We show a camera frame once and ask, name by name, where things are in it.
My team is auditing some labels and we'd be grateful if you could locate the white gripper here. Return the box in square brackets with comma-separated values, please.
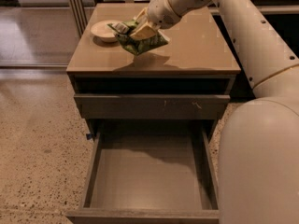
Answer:
[129, 0, 181, 40]

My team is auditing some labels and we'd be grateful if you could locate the green jalapeno chip bag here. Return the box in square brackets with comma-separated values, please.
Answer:
[107, 20, 169, 56]

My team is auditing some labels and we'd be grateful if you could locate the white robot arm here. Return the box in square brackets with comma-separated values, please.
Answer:
[132, 0, 299, 224]

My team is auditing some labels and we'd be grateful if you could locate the grey drawer cabinet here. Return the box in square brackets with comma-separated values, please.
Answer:
[67, 8, 240, 134]

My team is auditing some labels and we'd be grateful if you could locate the closed grey top drawer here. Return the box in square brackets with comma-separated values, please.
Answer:
[74, 94, 230, 119]

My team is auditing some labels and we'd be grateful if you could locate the open grey middle drawer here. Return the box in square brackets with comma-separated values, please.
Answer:
[66, 120, 220, 224]

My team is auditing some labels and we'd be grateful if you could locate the white bowl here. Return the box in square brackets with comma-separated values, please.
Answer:
[91, 20, 119, 43]

